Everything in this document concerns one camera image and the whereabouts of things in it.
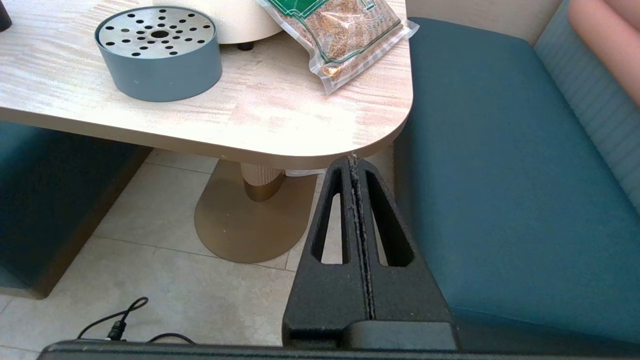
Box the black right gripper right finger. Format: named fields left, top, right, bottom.
left=354, top=156, right=460, bottom=350

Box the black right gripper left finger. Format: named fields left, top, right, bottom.
left=282, top=155, right=374, bottom=349

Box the green label snack bag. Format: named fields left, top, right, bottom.
left=256, top=0, right=420, bottom=96

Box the round blue-grey perforated drip tray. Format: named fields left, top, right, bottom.
left=94, top=6, right=223, bottom=103

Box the large white tea dispenser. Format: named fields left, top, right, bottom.
left=150, top=0, right=287, bottom=52

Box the pink cylindrical bolster cushion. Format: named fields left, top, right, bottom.
left=567, top=0, right=640, bottom=108

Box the bronze table pedestal base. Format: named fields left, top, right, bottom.
left=194, top=160, right=319, bottom=265

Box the black floor cable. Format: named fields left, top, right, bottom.
left=77, top=296, right=196, bottom=346

